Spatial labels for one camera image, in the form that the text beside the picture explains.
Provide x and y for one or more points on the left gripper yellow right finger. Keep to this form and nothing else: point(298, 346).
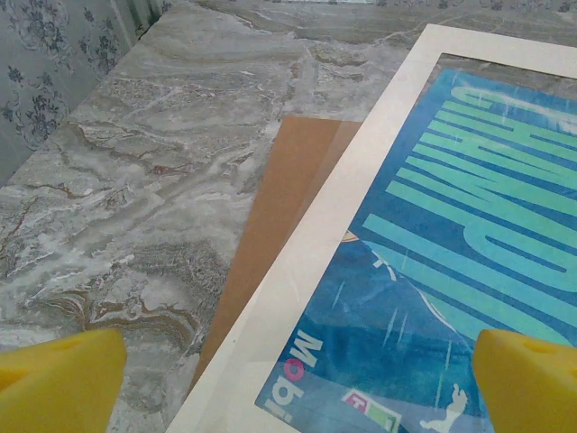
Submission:
point(527, 388)

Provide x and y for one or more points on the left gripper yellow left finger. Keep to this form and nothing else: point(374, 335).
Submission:
point(54, 388)

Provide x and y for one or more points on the blue printed poster photo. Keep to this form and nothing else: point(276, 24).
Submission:
point(428, 270)

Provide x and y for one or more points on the white paper mat border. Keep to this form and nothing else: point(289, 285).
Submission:
point(308, 252)

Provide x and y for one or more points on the brown fibreboard backing board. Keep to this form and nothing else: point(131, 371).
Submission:
point(270, 216)

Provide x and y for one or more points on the aluminium corner post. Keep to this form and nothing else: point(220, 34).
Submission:
point(140, 18)

